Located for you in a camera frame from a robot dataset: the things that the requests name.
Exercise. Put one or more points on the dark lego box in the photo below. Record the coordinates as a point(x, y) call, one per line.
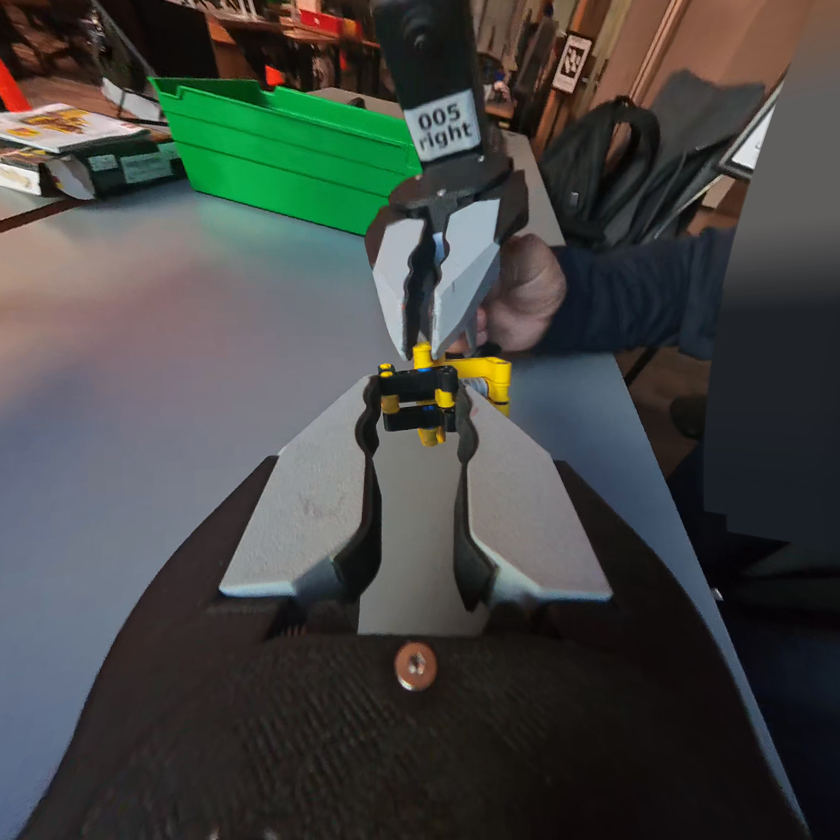
point(124, 170)

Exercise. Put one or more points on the person's lap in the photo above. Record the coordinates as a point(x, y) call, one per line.
point(774, 656)

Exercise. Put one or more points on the black backpack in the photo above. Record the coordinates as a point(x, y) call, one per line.
point(604, 170)

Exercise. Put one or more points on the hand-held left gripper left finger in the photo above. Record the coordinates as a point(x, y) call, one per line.
point(302, 518)

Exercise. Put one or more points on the grey jacket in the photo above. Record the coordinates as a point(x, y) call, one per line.
point(702, 124)

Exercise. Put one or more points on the yellow black lego model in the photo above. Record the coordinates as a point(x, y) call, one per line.
point(420, 394)

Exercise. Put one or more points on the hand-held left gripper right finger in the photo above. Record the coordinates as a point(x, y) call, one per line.
point(538, 525)

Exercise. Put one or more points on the person's right forearm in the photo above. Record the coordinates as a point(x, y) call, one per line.
point(643, 295)

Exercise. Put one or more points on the black white marker sign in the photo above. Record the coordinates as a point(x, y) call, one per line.
point(572, 62)

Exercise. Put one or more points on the orange safety cone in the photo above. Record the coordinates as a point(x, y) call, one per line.
point(12, 88)

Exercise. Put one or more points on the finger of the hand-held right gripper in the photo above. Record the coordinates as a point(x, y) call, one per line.
point(466, 262)
point(394, 275)

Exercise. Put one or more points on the person's right hand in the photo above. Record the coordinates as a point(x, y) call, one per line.
point(525, 295)

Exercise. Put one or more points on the green storage bin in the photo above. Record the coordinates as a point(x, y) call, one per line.
point(282, 151)

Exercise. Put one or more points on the red storage bin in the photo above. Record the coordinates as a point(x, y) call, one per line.
point(274, 77)

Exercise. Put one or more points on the red shelf bin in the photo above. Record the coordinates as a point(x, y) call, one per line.
point(320, 21)

